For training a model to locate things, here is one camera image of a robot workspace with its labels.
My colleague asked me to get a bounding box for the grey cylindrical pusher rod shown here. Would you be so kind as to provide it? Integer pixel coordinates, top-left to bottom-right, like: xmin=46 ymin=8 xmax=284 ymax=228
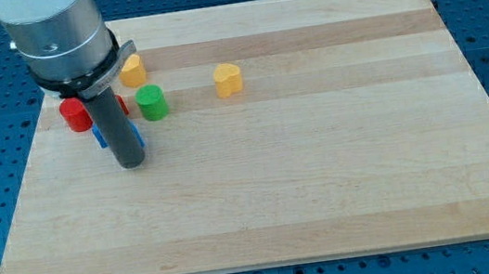
xmin=82 ymin=88 xmax=145 ymax=169

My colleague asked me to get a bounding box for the yellow heart block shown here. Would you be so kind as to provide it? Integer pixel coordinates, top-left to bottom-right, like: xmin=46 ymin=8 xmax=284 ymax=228
xmin=212 ymin=63 xmax=244 ymax=98

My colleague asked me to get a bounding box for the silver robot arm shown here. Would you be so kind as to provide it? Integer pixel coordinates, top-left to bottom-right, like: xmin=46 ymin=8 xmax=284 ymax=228
xmin=0 ymin=0 xmax=145 ymax=169

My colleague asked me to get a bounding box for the yellow block behind arm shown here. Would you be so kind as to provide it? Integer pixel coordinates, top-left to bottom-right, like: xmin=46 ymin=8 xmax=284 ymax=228
xmin=119 ymin=54 xmax=148 ymax=88

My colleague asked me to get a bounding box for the red block behind rod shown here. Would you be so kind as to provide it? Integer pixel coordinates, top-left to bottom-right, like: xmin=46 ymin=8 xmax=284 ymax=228
xmin=115 ymin=95 xmax=130 ymax=116

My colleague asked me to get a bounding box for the blue block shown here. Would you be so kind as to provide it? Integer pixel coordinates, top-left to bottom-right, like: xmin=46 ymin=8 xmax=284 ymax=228
xmin=91 ymin=122 xmax=146 ymax=149

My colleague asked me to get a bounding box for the red cylinder block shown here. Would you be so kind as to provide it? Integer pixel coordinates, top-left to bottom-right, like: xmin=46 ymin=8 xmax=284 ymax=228
xmin=58 ymin=98 xmax=93 ymax=133

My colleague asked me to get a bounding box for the green cylinder block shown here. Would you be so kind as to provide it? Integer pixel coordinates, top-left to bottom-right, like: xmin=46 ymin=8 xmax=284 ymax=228
xmin=135 ymin=85 xmax=169 ymax=122

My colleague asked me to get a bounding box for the wooden board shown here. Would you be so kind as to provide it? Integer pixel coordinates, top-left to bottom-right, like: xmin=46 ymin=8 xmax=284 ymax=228
xmin=0 ymin=0 xmax=489 ymax=274

